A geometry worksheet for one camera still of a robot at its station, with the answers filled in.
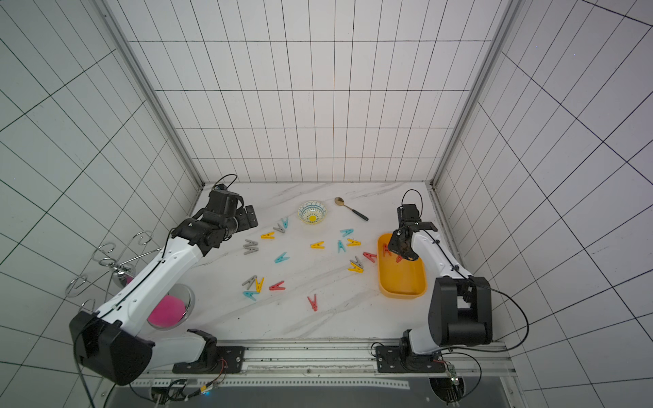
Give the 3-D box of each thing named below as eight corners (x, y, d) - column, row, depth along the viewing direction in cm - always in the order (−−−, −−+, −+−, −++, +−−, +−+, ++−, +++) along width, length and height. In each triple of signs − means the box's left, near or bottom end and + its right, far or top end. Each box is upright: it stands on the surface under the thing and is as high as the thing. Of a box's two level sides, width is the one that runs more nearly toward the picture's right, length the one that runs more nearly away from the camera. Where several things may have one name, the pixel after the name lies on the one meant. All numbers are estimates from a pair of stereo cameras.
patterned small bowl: (298, 223, 107) (297, 218, 104) (300, 205, 113) (299, 200, 110) (326, 223, 107) (326, 218, 104) (326, 205, 113) (326, 200, 110)
